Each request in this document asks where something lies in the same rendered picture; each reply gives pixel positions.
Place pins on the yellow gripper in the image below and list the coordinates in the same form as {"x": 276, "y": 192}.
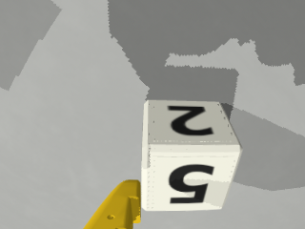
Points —
{"x": 121, "y": 209}

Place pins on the white number cube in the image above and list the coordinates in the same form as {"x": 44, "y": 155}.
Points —
{"x": 190, "y": 153}

